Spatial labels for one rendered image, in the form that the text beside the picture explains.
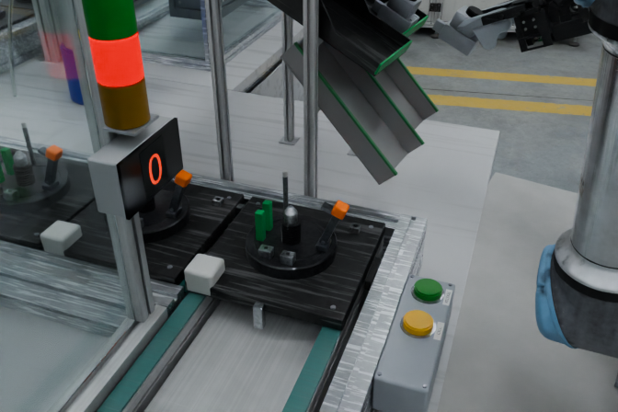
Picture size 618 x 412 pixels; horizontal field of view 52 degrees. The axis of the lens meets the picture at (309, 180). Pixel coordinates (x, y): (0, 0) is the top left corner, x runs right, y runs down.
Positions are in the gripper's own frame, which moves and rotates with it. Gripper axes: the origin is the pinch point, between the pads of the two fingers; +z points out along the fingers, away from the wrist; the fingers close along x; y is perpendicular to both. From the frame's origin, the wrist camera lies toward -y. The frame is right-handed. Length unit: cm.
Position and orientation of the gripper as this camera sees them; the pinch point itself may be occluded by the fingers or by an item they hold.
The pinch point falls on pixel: (467, 19)
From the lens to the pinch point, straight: 117.9
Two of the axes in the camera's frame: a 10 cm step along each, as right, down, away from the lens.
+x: 5.2, -4.4, 7.4
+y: 3.5, 8.9, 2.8
